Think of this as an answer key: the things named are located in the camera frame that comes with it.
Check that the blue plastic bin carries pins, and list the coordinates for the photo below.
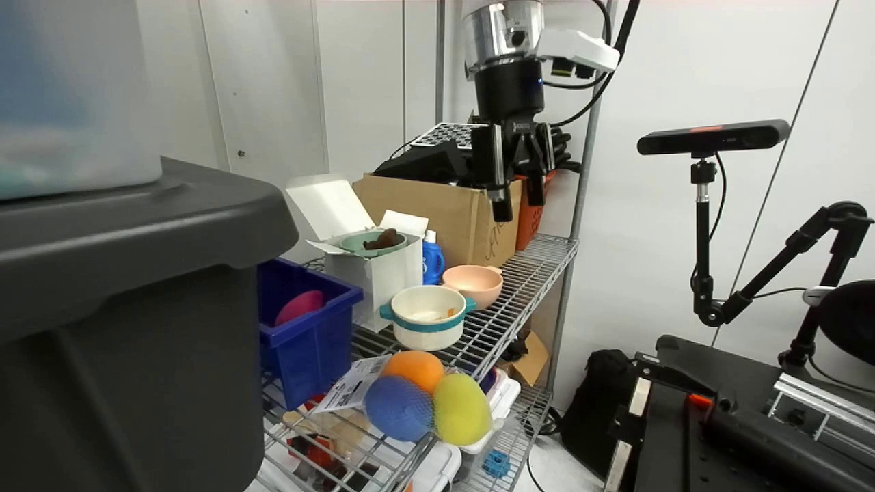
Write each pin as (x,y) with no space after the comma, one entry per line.
(316,359)

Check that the clear plastic storage bin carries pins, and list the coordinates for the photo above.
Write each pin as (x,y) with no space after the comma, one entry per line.
(72,92)

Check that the orange fuzzy ball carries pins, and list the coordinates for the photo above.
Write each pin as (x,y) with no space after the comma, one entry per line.
(413,371)

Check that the blue gear toy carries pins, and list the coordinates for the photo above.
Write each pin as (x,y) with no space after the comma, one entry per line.
(497,462)

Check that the black backpack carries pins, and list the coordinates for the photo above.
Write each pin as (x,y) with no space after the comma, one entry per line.
(597,412)

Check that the beige bowl with tabs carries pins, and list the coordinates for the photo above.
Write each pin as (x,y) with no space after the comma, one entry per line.
(475,288)

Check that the red item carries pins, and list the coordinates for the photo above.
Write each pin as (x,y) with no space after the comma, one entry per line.
(319,449)

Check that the aluminium extrusion rail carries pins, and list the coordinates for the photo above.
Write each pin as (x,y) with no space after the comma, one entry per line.
(822,400)

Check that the light-green bowl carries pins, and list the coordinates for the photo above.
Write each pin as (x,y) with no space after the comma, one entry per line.
(352,247)

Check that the white open box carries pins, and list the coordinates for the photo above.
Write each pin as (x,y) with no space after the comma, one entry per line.
(387,283)

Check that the large brown cardboard box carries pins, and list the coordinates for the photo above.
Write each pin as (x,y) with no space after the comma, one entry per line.
(456,222)

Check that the pink item in bin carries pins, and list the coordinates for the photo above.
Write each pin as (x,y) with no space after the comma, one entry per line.
(301,307)

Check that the black perforated table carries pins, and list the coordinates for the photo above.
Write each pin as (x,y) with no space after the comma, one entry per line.
(747,383)

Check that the dark grey storage tote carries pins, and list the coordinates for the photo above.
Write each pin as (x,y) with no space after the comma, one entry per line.
(118,365)

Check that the white printed label card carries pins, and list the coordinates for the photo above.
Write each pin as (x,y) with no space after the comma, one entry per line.
(352,387)

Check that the black stereo camera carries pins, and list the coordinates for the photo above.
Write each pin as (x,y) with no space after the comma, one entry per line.
(711,139)

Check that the blue bottle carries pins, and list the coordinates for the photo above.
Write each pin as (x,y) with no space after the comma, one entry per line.
(432,264)

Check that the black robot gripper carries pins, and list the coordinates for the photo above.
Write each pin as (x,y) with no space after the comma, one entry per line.
(509,99)

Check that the blue fuzzy ball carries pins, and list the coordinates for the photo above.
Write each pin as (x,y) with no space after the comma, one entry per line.
(398,412)

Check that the black articulated camera stand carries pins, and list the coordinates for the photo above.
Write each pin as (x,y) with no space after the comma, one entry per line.
(700,255)

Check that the black rounded object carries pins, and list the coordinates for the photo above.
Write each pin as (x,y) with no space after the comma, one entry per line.
(852,324)

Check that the brown doll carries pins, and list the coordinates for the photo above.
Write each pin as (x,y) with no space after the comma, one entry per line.
(383,240)

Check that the cream bowl with teal trim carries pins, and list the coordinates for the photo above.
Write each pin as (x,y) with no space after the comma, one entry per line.
(428,333)

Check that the black cloth bag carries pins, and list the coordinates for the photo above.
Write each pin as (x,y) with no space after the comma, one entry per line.
(426,166)

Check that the yellow fuzzy ball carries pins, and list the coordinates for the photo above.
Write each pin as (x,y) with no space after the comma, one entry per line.
(463,412)

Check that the brown cardboard piece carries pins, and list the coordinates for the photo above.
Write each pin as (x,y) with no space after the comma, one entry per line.
(534,359)

